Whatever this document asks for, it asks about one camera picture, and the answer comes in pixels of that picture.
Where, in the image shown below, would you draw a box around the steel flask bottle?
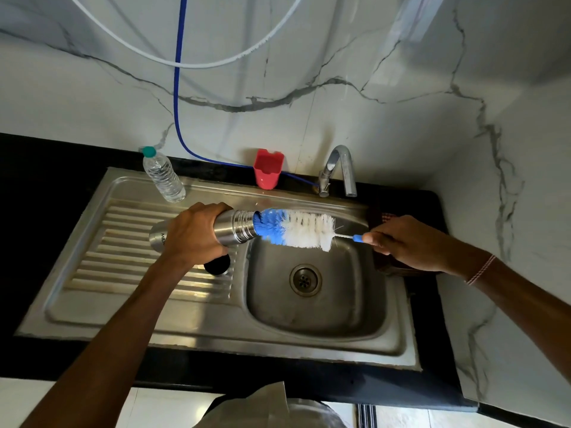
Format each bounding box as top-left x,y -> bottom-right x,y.
148,209 -> 259,254

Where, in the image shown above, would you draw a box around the white hose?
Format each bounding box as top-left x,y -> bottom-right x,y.
67,0 -> 306,69

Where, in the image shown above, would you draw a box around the person's right hand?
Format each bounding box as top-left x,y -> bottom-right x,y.
361,215 -> 494,284

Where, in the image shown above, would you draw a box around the steel flask cup lid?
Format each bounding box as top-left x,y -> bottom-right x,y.
203,254 -> 231,276

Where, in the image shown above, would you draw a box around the person's left forearm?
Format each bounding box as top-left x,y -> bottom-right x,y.
20,256 -> 197,428

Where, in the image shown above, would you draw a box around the red white thread bracelet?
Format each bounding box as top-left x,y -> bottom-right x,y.
466,254 -> 497,287

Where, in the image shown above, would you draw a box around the clear plastic water bottle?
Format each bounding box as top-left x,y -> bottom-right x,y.
141,146 -> 187,204

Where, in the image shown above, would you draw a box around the chrome sink faucet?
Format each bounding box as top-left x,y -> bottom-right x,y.
318,144 -> 358,199

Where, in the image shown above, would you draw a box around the dark woven tray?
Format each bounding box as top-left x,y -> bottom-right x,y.
368,187 -> 449,277

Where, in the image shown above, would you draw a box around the person's right forearm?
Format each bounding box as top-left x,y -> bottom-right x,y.
468,256 -> 571,384

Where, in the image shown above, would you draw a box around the metal sink drain strainer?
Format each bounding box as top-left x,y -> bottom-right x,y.
288,263 -> 324,298

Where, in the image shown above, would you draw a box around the blue white bottle brush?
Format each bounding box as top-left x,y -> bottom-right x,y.
252,207 -> 365,253

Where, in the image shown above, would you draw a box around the dark trousers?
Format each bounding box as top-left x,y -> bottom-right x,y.
206,395 -> 237,415

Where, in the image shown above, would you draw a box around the red plastic brush holder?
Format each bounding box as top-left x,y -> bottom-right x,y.
253,148 -> 286,191

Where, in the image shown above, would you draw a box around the dark striped floor grate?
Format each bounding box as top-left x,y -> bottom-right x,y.
356,403 -> 378,428

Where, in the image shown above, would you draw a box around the stainless steel sink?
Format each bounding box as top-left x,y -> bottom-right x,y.
14,168 -> 422,372

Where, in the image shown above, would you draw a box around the person's left hand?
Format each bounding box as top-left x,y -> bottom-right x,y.
161,202 -> 234,269

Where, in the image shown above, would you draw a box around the blue hose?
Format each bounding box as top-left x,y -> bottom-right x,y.
172,0 -> 321,188

